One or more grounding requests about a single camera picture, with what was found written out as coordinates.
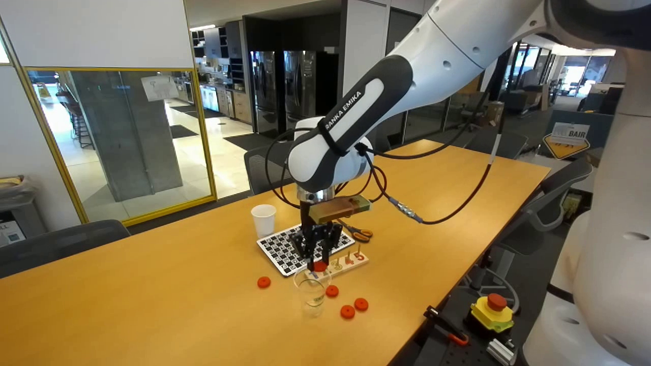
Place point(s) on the wood framed glass partition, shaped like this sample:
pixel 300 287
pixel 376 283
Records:
pixel 206 150

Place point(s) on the wooden number peg board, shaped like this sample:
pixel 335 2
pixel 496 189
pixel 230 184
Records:
pixel 352 260

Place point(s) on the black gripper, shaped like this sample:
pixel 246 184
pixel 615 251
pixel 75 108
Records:
pixel 322 228

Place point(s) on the gray office chair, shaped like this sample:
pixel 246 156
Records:
pixel 261 169
pixel 557 197

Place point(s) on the clear plastic cup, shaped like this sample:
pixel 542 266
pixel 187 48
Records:
pixel 312 298

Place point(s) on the paper sign on glass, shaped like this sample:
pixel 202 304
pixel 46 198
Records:
pixel 160 86

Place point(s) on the tan wrist camera box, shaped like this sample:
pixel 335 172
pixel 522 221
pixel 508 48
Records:
pixel 339 209

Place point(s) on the black white checkerboard calibration board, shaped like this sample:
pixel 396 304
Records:
pixel 281 251

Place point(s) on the black orange bar clamp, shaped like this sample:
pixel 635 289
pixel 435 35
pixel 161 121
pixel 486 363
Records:
pixel 444 327

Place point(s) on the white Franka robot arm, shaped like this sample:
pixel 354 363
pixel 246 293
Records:
pixel 435 62

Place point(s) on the white paper cup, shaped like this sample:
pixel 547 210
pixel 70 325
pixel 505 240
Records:
pixel 263 221

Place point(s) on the gray trash bin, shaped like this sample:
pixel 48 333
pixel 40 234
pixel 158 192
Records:
pixel 22 210

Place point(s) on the yellow red emergency stop button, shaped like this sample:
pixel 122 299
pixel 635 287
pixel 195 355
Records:
pixel 493 313

